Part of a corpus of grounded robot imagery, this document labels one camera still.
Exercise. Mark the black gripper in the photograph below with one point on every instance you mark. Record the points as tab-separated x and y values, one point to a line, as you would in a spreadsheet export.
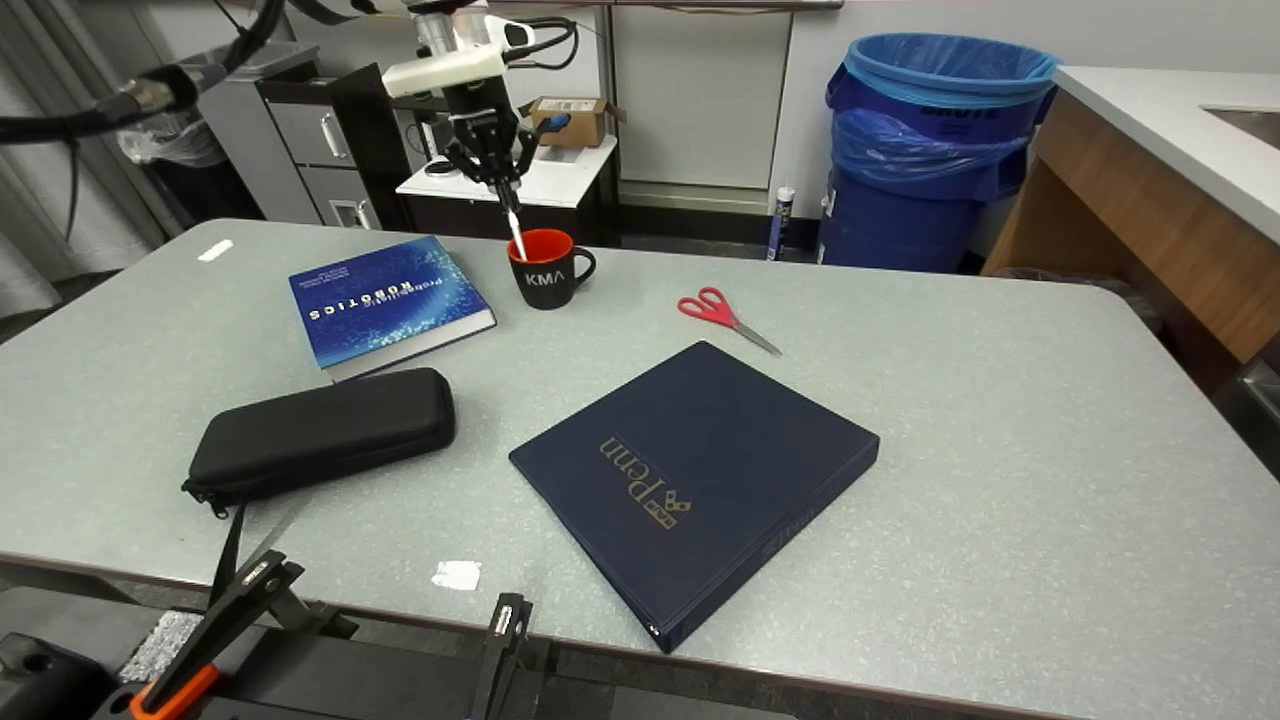
473	129

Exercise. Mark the white marker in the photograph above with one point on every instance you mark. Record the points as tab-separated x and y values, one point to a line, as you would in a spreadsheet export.
518	231

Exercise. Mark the Franka robot arm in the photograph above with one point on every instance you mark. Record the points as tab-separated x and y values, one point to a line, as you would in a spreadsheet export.
443	73

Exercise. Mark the white side table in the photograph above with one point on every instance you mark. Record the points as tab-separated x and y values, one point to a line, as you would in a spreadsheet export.
564	183

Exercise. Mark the open cardboard box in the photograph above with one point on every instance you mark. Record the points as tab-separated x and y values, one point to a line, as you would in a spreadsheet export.
577	122

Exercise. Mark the black mug red inside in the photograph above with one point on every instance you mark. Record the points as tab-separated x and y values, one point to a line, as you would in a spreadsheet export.
544	280

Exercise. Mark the blue robotics book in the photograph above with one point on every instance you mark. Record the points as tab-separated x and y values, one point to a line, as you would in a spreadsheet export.
387	300

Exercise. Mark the grey drawer cabinet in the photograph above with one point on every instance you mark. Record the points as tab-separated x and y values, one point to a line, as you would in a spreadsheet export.
323	160

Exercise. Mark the white bottle blue label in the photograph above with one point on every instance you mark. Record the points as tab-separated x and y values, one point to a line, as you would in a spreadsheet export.
783	225

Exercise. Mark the white sticker on tabletop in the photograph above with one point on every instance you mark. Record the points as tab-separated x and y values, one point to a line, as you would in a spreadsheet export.
212	250
459	574

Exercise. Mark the black zip case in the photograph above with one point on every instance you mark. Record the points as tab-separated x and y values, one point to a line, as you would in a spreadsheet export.
323	435

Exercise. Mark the navy folder gold print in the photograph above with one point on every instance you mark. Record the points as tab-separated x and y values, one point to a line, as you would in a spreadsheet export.
694	481

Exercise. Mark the blue trash bin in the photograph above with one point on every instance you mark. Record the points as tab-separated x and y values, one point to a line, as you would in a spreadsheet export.
920	203

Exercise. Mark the blue plastic bin liner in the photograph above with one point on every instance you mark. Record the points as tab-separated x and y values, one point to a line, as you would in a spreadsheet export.
933	85

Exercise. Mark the black perforated mounting board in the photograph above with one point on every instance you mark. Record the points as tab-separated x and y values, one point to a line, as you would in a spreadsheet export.
375	680

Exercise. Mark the wooden counter cabinet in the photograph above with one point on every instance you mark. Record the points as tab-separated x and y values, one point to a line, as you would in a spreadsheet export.
1147	225

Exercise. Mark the grey wall panel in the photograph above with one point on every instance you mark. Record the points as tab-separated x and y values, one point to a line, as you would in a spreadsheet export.
703	105

